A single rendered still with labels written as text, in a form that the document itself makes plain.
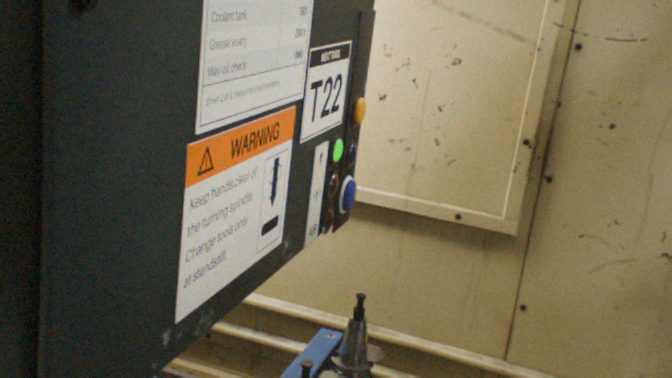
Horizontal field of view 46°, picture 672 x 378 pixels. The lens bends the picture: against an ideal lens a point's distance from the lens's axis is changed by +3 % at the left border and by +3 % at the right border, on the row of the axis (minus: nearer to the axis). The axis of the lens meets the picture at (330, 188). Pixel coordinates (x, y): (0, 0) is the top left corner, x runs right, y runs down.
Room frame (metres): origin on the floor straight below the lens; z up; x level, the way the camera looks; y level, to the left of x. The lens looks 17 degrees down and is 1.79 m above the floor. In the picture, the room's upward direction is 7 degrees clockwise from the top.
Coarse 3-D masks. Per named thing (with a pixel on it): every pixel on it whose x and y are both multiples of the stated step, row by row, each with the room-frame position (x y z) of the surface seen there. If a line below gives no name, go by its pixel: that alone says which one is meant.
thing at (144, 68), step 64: (0, 0) 0.30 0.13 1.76; (64, 0) 0.31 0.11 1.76; (128, 0) 0.35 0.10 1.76; (192, 0) 0.40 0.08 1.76; (320, 0) 0.58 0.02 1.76; (0, 64) 0.30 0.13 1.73; (64, 64) 0.31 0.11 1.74; (128, 64) 0.35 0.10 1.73; (192, 64) 0.40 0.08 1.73; (0, 128) 0.30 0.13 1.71; (64, 128) 0.31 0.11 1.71; (128, 128) 0.35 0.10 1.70; (192, 128) 0.41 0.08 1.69; (0, 192) 0.30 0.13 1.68; (64, 192) 0.31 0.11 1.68; (128, 192) 0.35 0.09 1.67; (0, 256) 0.30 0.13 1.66; (64, 256) 0.31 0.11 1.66; (128, 256) 0.35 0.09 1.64; (0, 320) 0.30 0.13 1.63; (64, 320) 0.31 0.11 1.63; (128, 320) 0.36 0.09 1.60; (192, 320) 0.42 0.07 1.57
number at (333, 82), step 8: (328, 72) 0.61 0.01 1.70; (336, 72) 0.63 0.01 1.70; (344, 72) 0.65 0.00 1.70; (328, 80) 0.61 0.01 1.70; (336, 80) 0.63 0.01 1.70; (328, 88) 0.61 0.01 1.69; (336, 88) 0.63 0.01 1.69; (328, 96) 0.62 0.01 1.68; (336, 96) 0.64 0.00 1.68; (328, 104) 0.62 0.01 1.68; (336, 104) 0.64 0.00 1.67; (320, 112) 0.60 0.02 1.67; (328, 112) 0.62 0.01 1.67; (336, 112) 0.64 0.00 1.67; (320, 120) 0.60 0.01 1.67; (328, 120) 0.62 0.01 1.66
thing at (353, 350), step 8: (352, 320) 1.03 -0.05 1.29; (360, 320) 1.03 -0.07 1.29; (352, 328) 1.02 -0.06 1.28; (360, 328) 1.02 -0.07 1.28; (344, 336) 1.03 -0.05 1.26; (352, 336) 1.02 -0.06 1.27; (360, 336) 1.02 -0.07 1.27; (344, 344) 1.02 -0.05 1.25; (352, 344) 1.02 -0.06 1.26; (360, 344) 1.02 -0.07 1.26; (344, 352) 1.02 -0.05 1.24; (352, 352) 1.02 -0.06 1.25; (360, 352) 1.02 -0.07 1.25; (344, 360) 1.02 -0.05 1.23; (352, 360) 1.01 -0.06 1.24; (360, 360) 1.02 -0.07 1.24
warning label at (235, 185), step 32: (256, 128) 0.49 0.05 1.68; (288, 128) 0.54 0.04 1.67; (192, 160) 0.41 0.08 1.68; (224, 160) 0.44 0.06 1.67; (256, 160) 0.49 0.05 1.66; (288, 160) 0.55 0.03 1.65; (192, 192) 0.41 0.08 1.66; (224, 192) 0.45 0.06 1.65; (256, 192) 0.49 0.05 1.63; (192, 224) 0.41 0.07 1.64; (224, 224) 0.45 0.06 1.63; (256, 224) 0.50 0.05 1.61; (192, 256) 0.41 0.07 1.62; (224, 256) 0.46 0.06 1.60; (256, 256) 0.51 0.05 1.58; (192, 288) 0.42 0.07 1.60
